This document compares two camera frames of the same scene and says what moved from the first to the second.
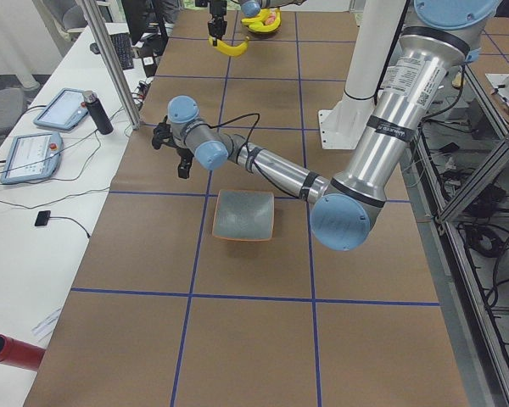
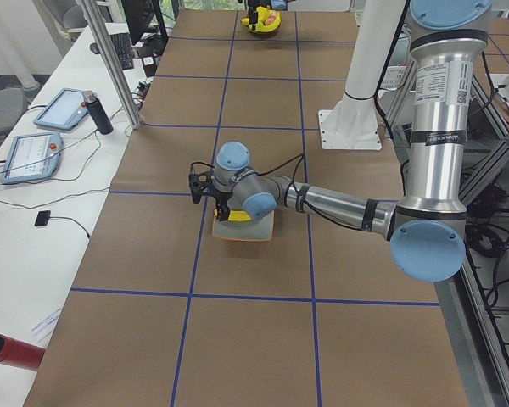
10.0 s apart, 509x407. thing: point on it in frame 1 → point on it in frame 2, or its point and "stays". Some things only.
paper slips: x=43 y=329 stays
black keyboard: x=122 y=42 stays
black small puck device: x=42 y=218 stays
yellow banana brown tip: x=235 y=51 → x=236 y=215
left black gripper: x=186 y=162 → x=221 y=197
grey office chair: x=2 y=110 stays
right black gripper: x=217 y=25 → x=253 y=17
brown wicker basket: x=267 y=20 stays
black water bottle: x=97 y=112 stays
